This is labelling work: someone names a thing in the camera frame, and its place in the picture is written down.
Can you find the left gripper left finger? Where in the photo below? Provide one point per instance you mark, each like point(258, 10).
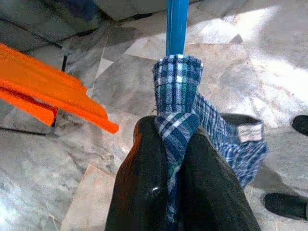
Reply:
point(139, 180)

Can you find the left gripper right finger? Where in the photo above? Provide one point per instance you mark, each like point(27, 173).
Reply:
point(211, 192)

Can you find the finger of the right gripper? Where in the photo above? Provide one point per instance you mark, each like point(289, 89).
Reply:
point(286, 207)
point(302, 125)

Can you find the blue plaid garment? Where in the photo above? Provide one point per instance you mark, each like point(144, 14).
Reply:
point(178, 84)

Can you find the blue plastic hanger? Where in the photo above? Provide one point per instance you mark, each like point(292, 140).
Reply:
point(176, 29)

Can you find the orange shirt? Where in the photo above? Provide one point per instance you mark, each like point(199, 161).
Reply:
point(48, 86)

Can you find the black metal drying rack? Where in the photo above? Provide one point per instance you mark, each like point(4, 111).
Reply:
point(64, 62)

